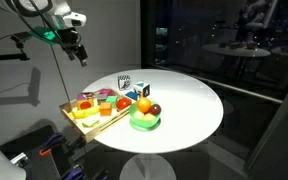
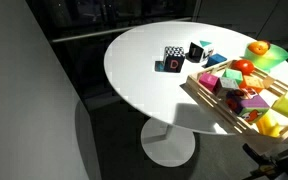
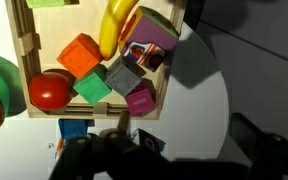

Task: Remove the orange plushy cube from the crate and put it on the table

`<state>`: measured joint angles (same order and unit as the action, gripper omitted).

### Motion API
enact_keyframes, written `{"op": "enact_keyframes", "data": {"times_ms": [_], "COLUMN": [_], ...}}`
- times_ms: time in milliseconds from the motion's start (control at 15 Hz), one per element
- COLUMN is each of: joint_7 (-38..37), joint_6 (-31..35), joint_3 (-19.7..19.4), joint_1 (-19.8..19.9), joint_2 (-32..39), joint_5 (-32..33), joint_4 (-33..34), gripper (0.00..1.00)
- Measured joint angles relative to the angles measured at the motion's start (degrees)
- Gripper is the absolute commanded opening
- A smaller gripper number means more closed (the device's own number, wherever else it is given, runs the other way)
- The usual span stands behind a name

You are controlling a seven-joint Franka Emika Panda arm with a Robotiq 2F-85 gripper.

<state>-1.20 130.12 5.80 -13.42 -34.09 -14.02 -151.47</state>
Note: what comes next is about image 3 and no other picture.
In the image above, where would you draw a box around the lime green flat block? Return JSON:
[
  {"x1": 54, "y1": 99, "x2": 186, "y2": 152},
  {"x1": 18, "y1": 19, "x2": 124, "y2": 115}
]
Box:
[{"x1": 25, "y1": 0, "x2": 73, "y2": 9}]

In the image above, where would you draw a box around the grey foam cube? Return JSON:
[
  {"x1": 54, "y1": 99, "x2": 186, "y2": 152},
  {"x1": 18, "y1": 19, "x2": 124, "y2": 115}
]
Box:
[{"x1": 104, "y1": 54, "x2": 148, "y2": 98}]

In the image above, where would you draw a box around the magenta foam cube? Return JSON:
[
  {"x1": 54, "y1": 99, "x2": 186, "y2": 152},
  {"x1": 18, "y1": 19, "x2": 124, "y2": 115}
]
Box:
[{"x1": 124, "y1": 78, "x2": 158, "y2": 118}]

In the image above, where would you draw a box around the multicolour plush cube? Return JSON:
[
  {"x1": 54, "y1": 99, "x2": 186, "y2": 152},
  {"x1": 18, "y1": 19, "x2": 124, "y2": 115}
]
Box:
[{"x1": 118, "y1": 5, "x2": 180, "y2": 73}]

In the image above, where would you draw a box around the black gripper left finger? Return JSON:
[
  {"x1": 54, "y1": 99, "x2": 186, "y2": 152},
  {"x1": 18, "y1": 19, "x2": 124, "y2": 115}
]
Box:
[{"x1": 49, "y1": 132, "x2": 185, "y2": 180}]

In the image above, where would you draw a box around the black plush letter cube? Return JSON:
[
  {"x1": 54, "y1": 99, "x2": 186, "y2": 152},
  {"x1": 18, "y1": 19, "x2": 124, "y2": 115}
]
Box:
[{"x1": 131, "y1": 128, "x2": 167, "y2": 155}]

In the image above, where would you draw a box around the blue foam cube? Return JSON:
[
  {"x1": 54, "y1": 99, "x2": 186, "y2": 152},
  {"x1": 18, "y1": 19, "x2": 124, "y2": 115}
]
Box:
[{"x1": 57, "y1": 118, "x2": 91, "y2": 140}]

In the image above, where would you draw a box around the small orange marker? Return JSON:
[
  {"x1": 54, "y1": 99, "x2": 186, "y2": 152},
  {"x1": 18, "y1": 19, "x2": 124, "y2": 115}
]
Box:
[{"x1": 54, "y1": 137, "x2": 65, "y2": 158}]

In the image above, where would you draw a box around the green foam cube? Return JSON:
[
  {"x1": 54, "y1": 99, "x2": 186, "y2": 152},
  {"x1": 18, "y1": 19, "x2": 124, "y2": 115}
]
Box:
[{"x1": 72, "y1": 63, "x2": 113, "y2": 106}]

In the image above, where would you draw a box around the light wooden slatted crate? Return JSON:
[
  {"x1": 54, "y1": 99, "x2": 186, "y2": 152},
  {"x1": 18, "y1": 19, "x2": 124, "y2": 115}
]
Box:
[{"x1": 4, "y1": 0, "x2": 188, "y2": 120}]

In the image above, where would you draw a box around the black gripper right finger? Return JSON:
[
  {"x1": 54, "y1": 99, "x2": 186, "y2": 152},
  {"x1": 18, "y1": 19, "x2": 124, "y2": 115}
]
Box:
[{"x1": 229, "y1": 112, "x2": 288, "y2": 180}]

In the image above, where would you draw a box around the red toy tomato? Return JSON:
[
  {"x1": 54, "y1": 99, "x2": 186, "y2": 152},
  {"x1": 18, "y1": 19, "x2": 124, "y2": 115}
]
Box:
[{"x1": 28, "y1": 68, "x2": 77, "y2": 111}]

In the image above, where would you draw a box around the yellow toy banana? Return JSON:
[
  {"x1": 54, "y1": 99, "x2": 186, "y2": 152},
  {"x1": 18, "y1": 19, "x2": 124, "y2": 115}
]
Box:
[{"x1": 98, "y1": 0, "x2": 140, "y2": 62}]

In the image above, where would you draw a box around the orange foam cube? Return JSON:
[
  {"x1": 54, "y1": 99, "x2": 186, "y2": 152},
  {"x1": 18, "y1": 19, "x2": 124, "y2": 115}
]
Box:
[{"x1": 56, "y1": 32, "x2": 104, "y2": 80}]

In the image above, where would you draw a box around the green plastic bowl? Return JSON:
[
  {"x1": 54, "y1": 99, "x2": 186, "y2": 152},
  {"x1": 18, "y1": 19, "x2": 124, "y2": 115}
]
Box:
[{"x1": 0, "y1": 51, "x2": 27, "y2": 118}]

